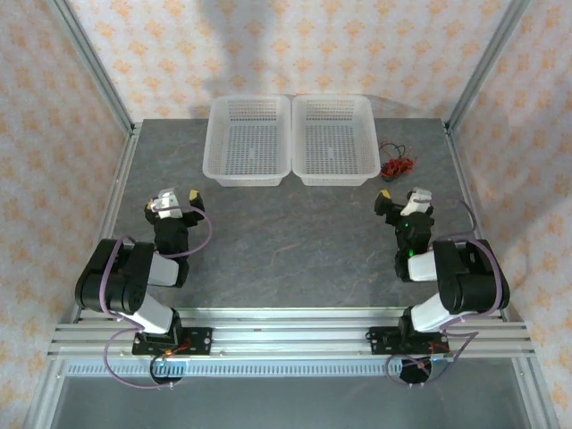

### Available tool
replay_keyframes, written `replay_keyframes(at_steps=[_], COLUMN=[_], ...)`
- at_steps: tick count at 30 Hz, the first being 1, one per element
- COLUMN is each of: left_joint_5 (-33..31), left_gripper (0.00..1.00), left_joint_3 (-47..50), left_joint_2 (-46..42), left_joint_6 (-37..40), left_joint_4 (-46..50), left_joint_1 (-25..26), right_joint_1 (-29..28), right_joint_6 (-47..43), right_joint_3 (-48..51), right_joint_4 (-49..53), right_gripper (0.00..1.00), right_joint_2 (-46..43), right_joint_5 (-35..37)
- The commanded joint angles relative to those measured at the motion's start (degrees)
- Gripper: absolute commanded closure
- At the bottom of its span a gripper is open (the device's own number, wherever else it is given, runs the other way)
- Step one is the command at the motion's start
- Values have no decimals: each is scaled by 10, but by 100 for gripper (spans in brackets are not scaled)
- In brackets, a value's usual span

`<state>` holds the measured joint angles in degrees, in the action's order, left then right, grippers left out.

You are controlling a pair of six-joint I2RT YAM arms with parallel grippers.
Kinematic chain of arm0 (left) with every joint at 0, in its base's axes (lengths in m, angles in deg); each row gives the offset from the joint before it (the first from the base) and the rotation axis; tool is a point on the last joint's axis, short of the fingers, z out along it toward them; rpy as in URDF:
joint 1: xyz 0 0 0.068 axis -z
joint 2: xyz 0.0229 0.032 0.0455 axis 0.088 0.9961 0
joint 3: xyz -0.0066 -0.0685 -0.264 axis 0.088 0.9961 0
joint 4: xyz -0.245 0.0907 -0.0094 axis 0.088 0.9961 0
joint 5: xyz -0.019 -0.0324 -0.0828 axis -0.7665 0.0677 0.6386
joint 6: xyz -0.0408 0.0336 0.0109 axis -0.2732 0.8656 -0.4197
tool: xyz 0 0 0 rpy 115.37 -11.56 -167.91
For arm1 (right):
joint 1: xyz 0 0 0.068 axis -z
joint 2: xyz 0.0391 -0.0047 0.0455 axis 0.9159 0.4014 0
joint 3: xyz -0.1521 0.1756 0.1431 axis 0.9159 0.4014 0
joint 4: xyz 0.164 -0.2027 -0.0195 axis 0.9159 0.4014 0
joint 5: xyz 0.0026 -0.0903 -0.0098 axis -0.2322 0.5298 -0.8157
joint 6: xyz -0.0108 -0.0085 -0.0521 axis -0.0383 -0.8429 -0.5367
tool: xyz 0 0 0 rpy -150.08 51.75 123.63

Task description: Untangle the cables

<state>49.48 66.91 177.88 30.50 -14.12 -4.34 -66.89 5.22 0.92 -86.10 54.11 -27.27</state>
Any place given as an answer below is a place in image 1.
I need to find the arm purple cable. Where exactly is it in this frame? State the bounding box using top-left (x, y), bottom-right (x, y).
top-left (103, 203), bottom-right (214, 391)
top-left (384, 198), bottom-right (504, 389)

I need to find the aluminium frame post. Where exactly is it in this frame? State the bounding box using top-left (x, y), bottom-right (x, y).
top-left (48, 0), bottom-right (138, 135)
top-left (446, 0), bottom-right (531, 133)

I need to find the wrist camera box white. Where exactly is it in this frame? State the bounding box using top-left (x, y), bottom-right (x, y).
top-left (400, 186), bottom-right (433, 218)
top-left (151, 187), bottom-right (182, 220)

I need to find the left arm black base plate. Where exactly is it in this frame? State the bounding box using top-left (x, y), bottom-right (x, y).
top-left (132, 327), bottom-right (214, 358)

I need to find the black round cable port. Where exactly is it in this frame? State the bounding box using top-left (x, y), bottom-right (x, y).
top-left (399, 357), bottom-right (448, 386)
top-left (149, 357), bottom-right (187, 386)

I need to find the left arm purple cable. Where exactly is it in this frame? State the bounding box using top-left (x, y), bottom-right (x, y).
top-left (103, 203), bottom-right (214, 391)

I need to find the aluminium mounting rail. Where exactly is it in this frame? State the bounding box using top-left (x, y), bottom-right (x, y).
top-left (48, 307), bottom-right (535, 358)

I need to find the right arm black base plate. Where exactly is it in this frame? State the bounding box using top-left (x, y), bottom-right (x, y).
top-left (368, 325), bottom-right (450, 357)

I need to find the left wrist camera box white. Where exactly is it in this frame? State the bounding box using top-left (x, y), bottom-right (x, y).
top-left (151, 187), bottom-right (182, 220)

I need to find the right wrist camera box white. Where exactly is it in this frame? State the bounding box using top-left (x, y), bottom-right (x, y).
top-left (400, 186), bottom-right (433, 218)

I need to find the grey slotted cable duct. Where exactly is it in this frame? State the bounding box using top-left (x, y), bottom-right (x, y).
top-left (57, 360), bottom-right (519, 379)

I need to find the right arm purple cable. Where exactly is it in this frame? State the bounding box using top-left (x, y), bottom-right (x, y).
top-left (384, 198), bottom-right (504, 389)

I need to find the white perforated plastic basket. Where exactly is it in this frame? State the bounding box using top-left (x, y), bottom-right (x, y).
top-left (202, 94), bottom-right (292, 188)
top-left (290, 93), bottom-right (382, 188)

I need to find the aluminium table side rail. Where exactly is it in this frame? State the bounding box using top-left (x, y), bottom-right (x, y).
top-left (444, 124), bottom-right (509, 321)
top-left (73, 122), bottom-right (144, 323)

